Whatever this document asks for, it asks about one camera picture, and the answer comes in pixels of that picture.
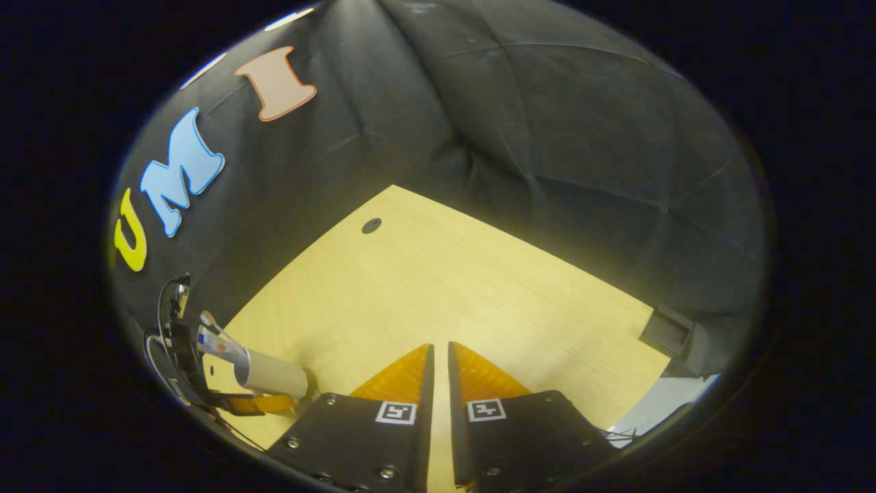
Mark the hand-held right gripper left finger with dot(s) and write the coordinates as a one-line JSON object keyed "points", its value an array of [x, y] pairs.
{"points": [[423, 424]]}

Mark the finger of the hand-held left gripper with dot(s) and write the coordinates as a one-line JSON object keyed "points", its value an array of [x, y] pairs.
{"points": [[267, 404]]}

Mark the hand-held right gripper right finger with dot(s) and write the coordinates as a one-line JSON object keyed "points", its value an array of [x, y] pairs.
{"points": [[460, 424]]}

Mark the white cup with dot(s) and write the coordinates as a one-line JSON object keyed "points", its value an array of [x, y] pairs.
{"points": [[277, 375]]}

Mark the white toothpaste tube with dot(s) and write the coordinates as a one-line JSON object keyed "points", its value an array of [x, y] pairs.
{"points": [[220, 346]]}

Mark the dark box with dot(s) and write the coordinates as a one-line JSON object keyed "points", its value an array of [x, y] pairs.
{"points": [[665, 332]]}

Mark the black backdrop cloth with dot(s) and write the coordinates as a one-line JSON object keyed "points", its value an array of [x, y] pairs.
{"points": [[534, 137]]}

